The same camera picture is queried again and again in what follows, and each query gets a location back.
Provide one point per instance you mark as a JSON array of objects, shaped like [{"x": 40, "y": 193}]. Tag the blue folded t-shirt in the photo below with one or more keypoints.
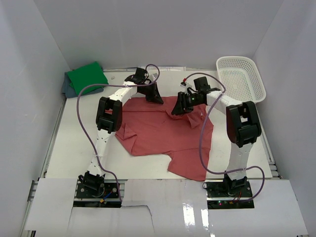
[{"x": 69, "y": 92}]

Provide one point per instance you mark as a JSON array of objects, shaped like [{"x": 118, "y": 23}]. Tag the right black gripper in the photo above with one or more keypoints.
[{"x": 181, "y": 106}]

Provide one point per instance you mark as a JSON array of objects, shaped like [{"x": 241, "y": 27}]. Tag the white paper sheets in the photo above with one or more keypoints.
[{"x": 165, "y": 68}]

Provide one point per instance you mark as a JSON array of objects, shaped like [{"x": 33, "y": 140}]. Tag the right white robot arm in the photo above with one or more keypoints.
[{"x": 242, "y": 126}]

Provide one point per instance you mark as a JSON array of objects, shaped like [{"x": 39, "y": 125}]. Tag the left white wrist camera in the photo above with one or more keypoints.
[{"x": 151, "y": 78}]

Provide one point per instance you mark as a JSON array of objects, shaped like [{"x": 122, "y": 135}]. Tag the white plastic basket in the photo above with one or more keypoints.
[{"x": 241, "y": 78}]

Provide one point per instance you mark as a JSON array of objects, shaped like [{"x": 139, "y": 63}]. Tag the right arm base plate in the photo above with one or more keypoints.
[{"x": 219, "y": 197}]

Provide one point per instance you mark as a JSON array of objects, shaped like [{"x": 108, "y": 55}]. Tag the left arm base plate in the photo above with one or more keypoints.
[{"x": 106, "y": 197}]

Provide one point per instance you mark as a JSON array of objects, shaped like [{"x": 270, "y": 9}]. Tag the green folded t-shirt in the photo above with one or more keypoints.
[{"x": 86, "y": 75}]

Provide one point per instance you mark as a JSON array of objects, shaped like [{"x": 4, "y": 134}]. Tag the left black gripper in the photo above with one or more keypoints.
[{"x": 155, "y": 96}]

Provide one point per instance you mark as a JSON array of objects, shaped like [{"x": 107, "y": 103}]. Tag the red t-shirt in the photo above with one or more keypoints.
[{"x": 150, "y": 129}]

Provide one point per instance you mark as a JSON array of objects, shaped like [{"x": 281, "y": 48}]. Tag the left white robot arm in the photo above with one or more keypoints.
[{"x": 109, "y": 120}]

